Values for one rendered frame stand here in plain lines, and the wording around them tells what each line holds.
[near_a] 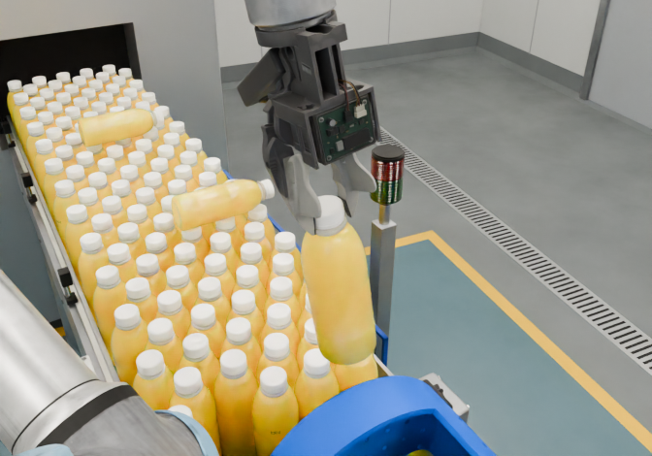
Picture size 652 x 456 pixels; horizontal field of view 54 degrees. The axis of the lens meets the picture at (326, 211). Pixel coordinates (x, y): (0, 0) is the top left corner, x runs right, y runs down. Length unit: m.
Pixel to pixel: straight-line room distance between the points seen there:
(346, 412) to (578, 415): 1.84
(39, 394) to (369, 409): 0.35
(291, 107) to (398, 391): 0.37
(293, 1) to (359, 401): 0.44
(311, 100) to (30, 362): 0.31
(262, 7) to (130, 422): 0.34
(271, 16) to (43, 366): 0.34
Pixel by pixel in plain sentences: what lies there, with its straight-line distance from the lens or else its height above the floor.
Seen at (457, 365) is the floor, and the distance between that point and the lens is 2.58.
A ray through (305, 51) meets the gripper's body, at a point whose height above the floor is 1.63.
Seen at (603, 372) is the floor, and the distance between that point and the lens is 2.72.
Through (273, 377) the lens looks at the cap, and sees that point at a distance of 0.95.
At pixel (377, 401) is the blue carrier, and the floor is 1.23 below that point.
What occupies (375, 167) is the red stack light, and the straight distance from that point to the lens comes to 1.20.
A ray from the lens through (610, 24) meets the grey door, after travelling 5.01.
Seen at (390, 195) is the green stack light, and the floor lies 1.18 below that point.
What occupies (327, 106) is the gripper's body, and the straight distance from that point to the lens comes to 0.54.
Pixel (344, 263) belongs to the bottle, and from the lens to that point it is 0.66.
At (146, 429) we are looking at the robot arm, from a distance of 0.55.
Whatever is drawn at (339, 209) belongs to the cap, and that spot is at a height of 1.45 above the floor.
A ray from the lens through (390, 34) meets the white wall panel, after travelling 5.70.
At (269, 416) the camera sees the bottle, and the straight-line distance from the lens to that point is 0.97.
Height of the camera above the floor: 1.79
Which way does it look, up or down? 31 degrees down
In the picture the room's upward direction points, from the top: straight up
